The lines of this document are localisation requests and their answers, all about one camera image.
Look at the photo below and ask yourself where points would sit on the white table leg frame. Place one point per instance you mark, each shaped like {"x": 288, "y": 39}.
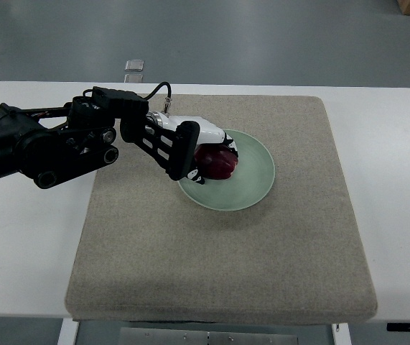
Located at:
{"x": 68, "y": 332}

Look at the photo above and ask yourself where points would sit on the light green plate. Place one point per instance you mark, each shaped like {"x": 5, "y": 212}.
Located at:
{"x": 250, "y": 182}

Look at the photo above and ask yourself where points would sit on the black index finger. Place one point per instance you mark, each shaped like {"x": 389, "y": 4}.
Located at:
{"x": 230, "y": 145}

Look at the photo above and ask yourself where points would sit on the red apple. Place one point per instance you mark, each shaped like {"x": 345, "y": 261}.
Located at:
{"x": 215, "y": 161}

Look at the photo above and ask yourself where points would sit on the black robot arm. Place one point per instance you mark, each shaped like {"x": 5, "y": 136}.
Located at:
{"x": 54, "y": 145}

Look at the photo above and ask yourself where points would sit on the metal base plate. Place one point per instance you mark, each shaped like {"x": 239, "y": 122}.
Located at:
{"x": 176, "y": 337}

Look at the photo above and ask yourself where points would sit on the beige fabric cushion mat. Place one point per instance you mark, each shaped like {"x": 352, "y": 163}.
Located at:
{"x": 149, "y": 253}

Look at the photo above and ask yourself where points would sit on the clear floor marker upper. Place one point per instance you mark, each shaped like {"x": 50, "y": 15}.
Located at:
{"x": 134, "y": 65}

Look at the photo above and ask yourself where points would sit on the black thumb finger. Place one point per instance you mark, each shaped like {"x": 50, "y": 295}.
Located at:
{"x": 195, "y": 176}

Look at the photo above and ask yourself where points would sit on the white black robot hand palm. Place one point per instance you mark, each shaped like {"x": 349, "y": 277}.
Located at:
{"x": 209, "y": 133}

